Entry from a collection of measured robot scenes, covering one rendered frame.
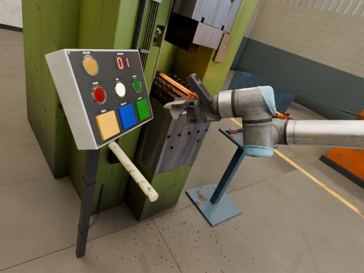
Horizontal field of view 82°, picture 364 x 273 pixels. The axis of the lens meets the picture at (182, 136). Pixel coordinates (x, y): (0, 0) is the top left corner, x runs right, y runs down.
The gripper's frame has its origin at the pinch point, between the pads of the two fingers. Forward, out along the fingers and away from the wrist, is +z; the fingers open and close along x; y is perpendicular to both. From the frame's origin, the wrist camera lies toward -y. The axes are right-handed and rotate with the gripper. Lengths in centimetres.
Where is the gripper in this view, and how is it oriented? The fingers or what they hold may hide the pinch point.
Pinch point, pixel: (166, 104)
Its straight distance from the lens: 79.2
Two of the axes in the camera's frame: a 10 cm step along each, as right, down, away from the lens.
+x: 3.8, -3.5, 8.6
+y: 1.7, 9.4, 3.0
